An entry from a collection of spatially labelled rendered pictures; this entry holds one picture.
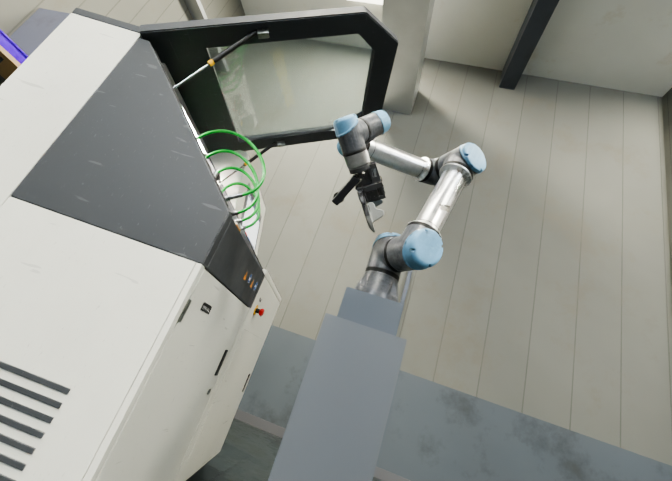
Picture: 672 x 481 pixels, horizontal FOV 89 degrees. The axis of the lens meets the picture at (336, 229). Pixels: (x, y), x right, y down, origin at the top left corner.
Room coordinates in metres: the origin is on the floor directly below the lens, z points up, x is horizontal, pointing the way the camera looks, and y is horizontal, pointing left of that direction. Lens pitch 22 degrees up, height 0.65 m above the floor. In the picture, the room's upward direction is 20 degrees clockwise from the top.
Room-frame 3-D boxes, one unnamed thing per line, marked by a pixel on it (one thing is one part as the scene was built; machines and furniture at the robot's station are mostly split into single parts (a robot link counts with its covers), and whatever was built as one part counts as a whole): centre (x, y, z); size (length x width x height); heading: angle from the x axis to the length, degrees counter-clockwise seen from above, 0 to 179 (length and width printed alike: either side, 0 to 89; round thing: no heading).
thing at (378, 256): (1.09, -0.20, 1.07); 0.13 x 0.12 x 0.14; 21
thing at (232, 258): (1.25, 0.29, 0.87); 0.62 x 0.04 x 0.16; 175
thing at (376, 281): (1.10, -0.20, 0.95); 0.15 x 0.15 x 0.10
